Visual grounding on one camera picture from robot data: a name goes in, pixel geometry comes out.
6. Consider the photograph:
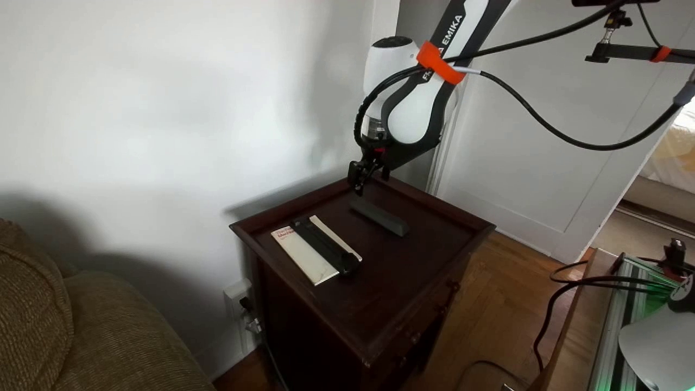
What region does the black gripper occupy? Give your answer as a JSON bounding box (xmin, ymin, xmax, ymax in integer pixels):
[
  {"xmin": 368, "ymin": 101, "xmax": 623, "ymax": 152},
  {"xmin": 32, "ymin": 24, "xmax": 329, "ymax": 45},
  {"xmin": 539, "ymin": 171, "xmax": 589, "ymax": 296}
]
[{"xmin": 347, "ymin": 152, "xmax": 396, "ymax": 197}]

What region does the grey remote control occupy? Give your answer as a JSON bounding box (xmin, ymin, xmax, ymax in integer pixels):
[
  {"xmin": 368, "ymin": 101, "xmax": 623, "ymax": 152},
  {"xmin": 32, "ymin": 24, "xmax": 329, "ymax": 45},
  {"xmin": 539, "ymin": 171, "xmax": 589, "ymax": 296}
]
[{"xmin": 347, "ymin": 197, "xmax": 412, "ymax": 241}]

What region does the black remote control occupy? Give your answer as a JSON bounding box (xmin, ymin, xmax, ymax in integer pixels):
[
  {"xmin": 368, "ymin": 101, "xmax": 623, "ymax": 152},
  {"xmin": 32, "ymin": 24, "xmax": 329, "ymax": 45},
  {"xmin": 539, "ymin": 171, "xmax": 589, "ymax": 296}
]
[{"xmin": 289, "ymin": 218, "xmax": 363, "ymax": 281}]

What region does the dark wooden side table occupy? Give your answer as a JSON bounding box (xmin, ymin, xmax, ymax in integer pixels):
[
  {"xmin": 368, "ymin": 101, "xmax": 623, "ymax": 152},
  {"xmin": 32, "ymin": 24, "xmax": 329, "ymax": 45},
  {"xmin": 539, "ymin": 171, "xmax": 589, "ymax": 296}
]
[{"xmin": 228, "ymin": 171, "xmax": 499, "ymax": 391}]

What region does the black stand bar orange tape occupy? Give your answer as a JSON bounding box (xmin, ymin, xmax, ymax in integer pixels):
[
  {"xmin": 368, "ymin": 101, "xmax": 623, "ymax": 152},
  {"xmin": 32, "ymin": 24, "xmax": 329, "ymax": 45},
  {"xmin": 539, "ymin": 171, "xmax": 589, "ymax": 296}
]
[{"xmin": 584, "ymin": 42, "xmax": 695, "ymax": 67}]

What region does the tan fabric sofa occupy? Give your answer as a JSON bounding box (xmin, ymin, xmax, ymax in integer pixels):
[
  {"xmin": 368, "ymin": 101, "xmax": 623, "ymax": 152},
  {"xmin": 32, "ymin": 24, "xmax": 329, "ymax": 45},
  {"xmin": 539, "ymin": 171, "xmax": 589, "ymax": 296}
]
[{"xmin": 0, "ymin": 218, "xmax": 218, "ymax": 391}]

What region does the yellow bed cover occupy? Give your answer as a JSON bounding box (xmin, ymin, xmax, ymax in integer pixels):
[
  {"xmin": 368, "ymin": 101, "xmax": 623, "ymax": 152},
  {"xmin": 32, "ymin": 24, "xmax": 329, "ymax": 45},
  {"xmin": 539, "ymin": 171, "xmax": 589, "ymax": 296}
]
[{"xmin": 639, "ymin": 91, "xmax": 695, "ymax": 197}]

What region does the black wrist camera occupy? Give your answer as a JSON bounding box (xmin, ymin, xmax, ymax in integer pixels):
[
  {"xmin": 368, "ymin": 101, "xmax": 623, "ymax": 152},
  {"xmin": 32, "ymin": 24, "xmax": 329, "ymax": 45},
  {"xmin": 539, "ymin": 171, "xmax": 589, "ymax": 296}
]
[{"xmin": 363, "ymin": 117, "xmax": 386, "ymax": 146}]

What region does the white wall outlet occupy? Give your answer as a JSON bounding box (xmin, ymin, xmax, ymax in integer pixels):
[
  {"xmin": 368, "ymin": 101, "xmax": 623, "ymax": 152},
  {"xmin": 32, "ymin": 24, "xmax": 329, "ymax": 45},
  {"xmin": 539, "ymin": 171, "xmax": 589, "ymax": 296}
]
[{"xmin": 222, "ymin": 279, "xmax": 257, "ymax": 321}]

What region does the black floor cable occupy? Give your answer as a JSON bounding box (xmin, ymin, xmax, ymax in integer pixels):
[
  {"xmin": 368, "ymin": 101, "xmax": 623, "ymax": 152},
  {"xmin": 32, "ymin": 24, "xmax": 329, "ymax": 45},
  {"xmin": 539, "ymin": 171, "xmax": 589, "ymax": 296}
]
[{"xmin": 533, "ymin": 257, "xmax": 681, "ymax": 380}]

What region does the aluminium profile robot frame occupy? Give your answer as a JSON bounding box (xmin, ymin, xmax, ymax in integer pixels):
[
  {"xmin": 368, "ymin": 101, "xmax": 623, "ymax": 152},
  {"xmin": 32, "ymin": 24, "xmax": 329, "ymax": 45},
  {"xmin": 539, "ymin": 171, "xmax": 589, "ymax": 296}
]
[{"xmin": 584, "ymin": 252, "xmax": 695, "ymax": 391}]

